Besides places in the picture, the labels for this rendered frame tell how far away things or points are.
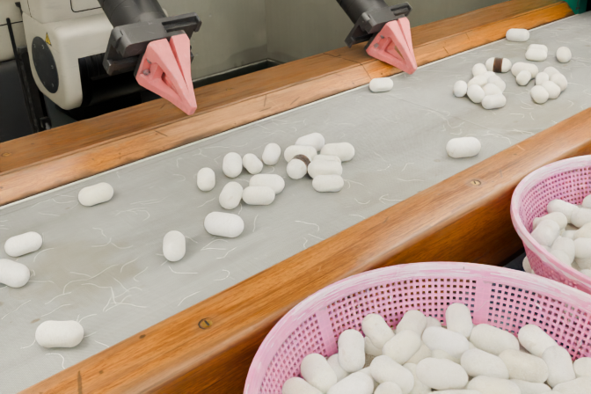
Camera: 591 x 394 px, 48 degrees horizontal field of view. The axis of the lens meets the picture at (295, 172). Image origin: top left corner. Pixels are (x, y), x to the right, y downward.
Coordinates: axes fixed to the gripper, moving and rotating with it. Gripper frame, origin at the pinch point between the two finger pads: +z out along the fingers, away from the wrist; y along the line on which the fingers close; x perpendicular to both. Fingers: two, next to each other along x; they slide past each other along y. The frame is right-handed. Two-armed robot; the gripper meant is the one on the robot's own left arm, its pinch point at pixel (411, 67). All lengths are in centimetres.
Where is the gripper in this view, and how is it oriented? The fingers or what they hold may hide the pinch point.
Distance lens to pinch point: 100.8
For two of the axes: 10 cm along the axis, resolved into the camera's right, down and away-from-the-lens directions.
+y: 7.5, -3.1, 5.8
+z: 5.3, 8.0, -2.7
